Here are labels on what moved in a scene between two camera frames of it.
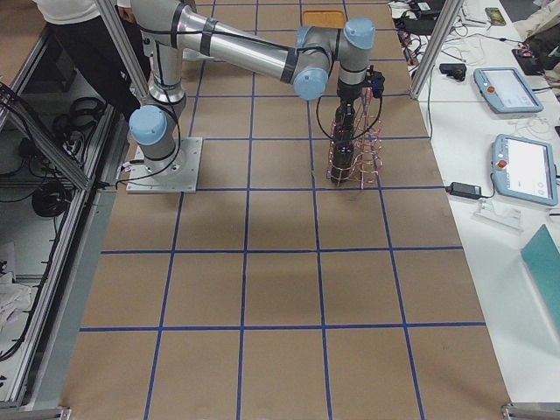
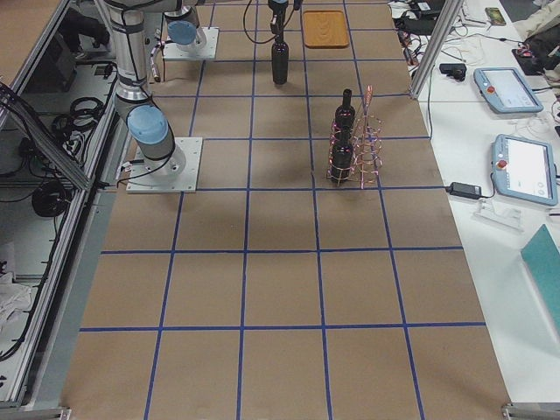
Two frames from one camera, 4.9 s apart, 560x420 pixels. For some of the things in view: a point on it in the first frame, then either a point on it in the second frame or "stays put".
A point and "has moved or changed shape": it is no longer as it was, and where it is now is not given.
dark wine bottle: x=344 y=144 has moved or changed shape
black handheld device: x=455 y=70 stays put
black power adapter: x=465 y=190 stays put
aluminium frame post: x=447 y=20 stays put
